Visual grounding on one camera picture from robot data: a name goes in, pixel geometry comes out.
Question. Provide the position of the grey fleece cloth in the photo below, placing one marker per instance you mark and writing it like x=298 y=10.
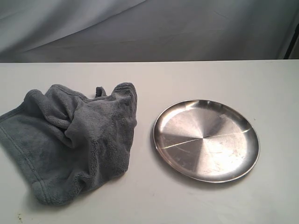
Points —
x=66 y=144

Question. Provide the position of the round stainless steel plate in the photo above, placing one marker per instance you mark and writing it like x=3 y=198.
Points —
x=206 y=140

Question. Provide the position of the grey backdrop cloth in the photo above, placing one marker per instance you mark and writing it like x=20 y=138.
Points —
x=35 y=31

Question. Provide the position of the black vertical stand pole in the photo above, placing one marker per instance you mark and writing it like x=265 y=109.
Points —
x=292 y=41

